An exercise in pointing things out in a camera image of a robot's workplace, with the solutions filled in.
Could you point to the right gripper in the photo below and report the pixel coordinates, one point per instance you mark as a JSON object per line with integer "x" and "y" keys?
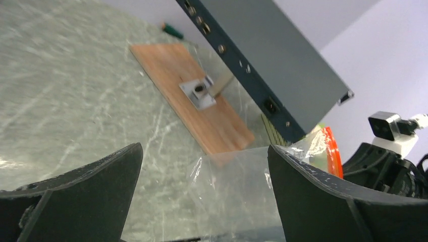
{"x": 386, "y": 171}

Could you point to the light green plastic basket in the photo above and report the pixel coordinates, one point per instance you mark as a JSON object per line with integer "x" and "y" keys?
{"x": 317, "y": 136}

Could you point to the metal bracket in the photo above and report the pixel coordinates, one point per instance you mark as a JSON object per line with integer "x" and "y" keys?
{"x": 203, "y": 92}

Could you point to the dark grey network switch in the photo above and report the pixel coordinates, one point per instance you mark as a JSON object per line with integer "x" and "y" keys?
{"x": 280, "y": 69}

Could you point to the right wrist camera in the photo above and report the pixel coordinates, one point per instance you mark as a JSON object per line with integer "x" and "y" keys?
{"x": 393, "y": 133}

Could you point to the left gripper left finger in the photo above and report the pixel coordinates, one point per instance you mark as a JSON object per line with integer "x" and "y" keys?
{"x": 89, "y": 203}

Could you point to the green screwdriver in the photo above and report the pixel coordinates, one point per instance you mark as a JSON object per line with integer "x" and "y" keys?
{"x": 169, "y": 29}

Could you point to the clear zip top bag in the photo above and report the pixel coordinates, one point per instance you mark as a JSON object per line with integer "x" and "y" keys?
{"x": 181, "y": 193}

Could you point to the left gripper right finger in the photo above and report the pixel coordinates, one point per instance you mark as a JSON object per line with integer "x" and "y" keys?
{"x": 314, "y": 205}

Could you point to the wooden base board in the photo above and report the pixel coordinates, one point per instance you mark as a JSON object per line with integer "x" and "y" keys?
{"x": 212, "y": 121}

